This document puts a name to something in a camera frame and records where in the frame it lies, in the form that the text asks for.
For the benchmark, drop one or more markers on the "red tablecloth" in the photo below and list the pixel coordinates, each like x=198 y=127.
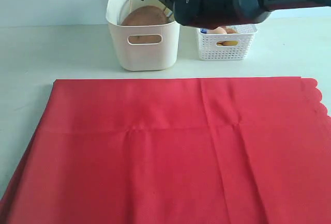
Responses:
x=213 y=150

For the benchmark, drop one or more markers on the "brown wooden plate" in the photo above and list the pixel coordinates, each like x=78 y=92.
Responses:
x=145 y=16

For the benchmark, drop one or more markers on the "white perforated plastic basket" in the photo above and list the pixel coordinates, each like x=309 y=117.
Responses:
x=209 y=51

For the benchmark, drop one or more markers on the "fried chicken piece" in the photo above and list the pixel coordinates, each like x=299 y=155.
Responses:
x=231 y=31

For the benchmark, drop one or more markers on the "cream plastic bin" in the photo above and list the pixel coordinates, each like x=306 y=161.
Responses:
x=141 y=57

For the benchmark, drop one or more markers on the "brown egg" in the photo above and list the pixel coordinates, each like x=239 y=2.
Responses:
x=217 y=31

